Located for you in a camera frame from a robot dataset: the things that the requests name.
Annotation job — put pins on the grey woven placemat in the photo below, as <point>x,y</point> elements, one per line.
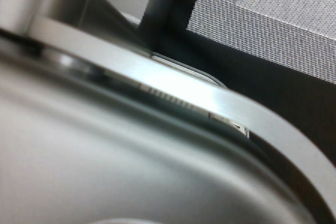
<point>286,31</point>

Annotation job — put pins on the grey pod coffee machine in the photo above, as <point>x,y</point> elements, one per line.
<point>147,127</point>

